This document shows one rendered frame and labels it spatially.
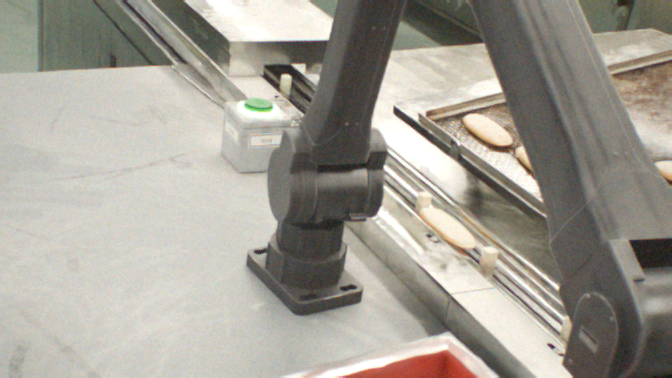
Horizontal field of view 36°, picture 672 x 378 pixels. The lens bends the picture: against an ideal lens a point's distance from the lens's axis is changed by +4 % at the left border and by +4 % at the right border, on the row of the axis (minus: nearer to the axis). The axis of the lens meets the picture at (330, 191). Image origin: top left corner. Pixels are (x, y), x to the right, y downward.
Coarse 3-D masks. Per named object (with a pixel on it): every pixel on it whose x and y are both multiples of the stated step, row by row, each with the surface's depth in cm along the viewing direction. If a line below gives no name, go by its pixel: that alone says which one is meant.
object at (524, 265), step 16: (288, 64) 164; (304, 80) 158; (400, 160) 134; (416, 176) 131; (432, 192) 128; (448, 208) 125; (464, 208) 123; (464, 224) 122; (480, 224) 120; (496, 240) 117; (512, 256) 114; (528, 272) 112; (544, 272) 111; (544, 288) 110; (560, 304) 108
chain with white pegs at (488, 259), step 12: (264, 72) 165; (276, 84) 162; (288, 84) 157; (384, 180) 133; (420, 204) 124; (492, 252) 112; (480, 264) 114; (492, 264) 113; (564, 324) 102; (564, 336) 102
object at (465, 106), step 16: (624, 64) 154; (640, 64) 155; (656, 64) 155; (496, 96) 146; (656, 96) 146; (432, 112) 142; (448, 112) 143; (464, 112) 143; (640, 112) 142; (432, 128) 138; (448, 128) 139; (464, 128) 139; (656, 128) 137; (448, 144) 135; (656, 144) 133; (480, 160) 129; (496, 160) 131; (496, 176) 126; (512, 176) 127; (528, 176) 127; (528, 192) 121
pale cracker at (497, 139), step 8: (464, 120) 140; (472, 120) 139; (480, 120) 138; (488, 120) 138; (472, 128) 137; (480, 128) 137; (488, 128) 136; (496, 128) 136; (480, 136) 136; (488, 136) 135; (496, 136) 134; (504, 136) 134; (496, 144) 134; (504, 144) 134
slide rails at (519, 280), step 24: (288, 96) 154; (312, 96) 156; (384, 168) 134; (408, 192) 129; (480, 240) 119; (504, 264) 114; (504, 288) 109; (528, 288) 110; (528, 312) 106; (552, 312) 106
